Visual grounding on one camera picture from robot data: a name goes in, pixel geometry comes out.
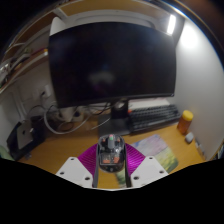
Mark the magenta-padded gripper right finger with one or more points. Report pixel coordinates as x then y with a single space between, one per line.
150 170

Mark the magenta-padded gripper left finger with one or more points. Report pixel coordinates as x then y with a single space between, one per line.
75 171

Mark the transparent computer mouse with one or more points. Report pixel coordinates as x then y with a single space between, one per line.
111 153

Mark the cherry blossom print mouse pad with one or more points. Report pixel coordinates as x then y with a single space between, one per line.
160 151

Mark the white earbuds case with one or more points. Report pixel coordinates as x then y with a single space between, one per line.
189 137

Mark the black keyboard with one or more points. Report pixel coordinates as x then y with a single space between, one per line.
153 117

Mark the silver pen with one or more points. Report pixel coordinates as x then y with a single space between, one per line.
199 148

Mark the white power strip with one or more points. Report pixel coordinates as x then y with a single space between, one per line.
68 115

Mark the orange jar with yellow lid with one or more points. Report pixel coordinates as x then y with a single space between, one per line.
184 124

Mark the pale green rounded object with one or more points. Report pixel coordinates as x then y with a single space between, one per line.
5 154

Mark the black computer monitor with stand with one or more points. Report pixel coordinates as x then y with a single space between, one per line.
110 63

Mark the wooden shelf unit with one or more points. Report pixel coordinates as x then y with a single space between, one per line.
23 56

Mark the bright lamp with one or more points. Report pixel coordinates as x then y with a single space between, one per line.
171 24

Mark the white wall socket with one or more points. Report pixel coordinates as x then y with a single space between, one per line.
46 91

